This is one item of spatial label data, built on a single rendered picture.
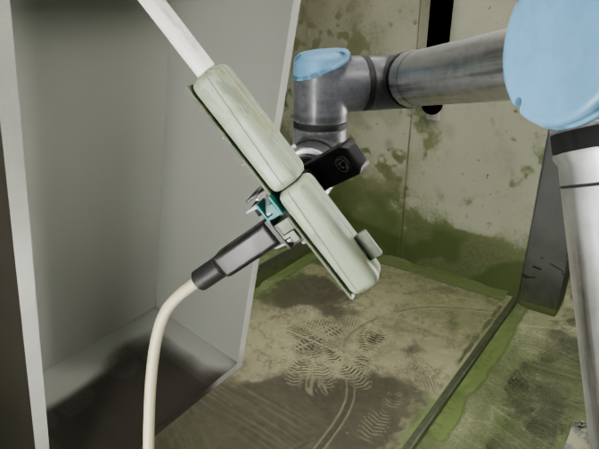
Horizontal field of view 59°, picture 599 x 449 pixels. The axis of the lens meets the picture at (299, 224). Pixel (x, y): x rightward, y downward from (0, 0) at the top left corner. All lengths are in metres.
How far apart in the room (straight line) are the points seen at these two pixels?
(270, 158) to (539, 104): 0.31
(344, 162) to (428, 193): 2.14
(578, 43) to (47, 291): 1.25
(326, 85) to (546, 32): 0.52
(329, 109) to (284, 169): 0.29
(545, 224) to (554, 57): 2.34
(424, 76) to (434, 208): 2.08
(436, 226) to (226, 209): 1.71
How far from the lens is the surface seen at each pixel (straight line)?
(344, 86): 0.87
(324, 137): 0.87
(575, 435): 2.20
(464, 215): 2.79
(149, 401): 0.82
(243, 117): 0.59
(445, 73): 0.75
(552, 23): 0.38
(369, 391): 2.12
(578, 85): 0.35
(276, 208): 0.61
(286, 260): 2.90
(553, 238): 2.71
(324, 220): 0.60
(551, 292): 2.82
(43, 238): 1.32
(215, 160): 1.32
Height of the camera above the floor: 1.40
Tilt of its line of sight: 23 degrees down
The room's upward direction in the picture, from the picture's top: straight up
